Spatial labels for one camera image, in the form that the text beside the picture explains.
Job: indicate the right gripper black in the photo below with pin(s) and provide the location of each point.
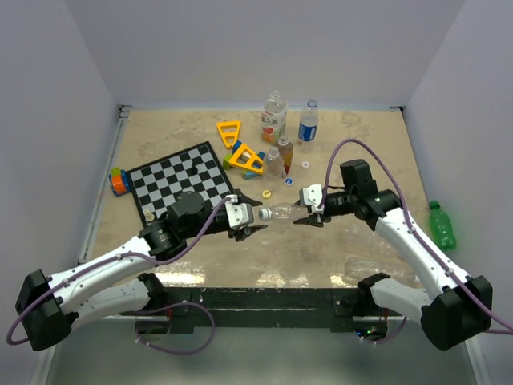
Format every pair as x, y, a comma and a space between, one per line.
317, 219

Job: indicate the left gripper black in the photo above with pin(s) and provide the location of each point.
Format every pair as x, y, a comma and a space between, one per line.
244, 232

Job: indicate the clear plastic bottle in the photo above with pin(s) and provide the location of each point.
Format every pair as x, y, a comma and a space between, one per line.
288, 212

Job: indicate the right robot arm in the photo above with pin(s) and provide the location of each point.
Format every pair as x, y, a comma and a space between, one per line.
451, 306

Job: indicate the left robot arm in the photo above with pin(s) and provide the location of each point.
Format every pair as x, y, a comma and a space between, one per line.
49, 307

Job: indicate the clear empty bottle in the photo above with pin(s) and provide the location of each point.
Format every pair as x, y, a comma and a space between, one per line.
273, 163

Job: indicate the amber tea bottle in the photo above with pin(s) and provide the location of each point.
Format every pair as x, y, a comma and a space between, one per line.
286, 151

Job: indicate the blue label water bottle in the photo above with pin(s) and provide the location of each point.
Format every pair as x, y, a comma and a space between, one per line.
308, 121

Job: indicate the fruit tea bottle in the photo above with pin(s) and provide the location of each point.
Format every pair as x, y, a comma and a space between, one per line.
273, 117

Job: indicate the green soda bottle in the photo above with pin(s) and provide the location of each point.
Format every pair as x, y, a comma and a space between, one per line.
441, 227

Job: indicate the light blue toy block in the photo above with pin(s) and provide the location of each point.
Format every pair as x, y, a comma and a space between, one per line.
248, 175

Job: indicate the green toy block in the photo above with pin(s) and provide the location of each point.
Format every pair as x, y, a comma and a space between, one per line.
226, 162

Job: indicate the black white chessboard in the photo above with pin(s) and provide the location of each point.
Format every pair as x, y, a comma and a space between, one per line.
157, 184

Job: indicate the dark blue block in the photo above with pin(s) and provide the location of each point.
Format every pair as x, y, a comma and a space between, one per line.
236, 146

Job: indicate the beige chess piece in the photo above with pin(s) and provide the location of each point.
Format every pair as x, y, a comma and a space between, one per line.
149, 216

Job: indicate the colourful toy block car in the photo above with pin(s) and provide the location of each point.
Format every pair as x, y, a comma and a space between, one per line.
119, 182

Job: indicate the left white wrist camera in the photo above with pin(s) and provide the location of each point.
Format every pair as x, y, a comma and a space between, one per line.
239, 215

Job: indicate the yellow triangle frame near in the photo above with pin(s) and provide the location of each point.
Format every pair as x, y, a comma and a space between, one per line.
245, 158

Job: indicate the yellow triangle frame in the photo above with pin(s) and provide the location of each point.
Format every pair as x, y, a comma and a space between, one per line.
229, 132
245, 158

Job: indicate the yellow triangle frame far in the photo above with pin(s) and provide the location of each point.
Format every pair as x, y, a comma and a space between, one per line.
229, 132

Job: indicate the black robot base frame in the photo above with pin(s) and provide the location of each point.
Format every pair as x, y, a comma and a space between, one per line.
285, 308

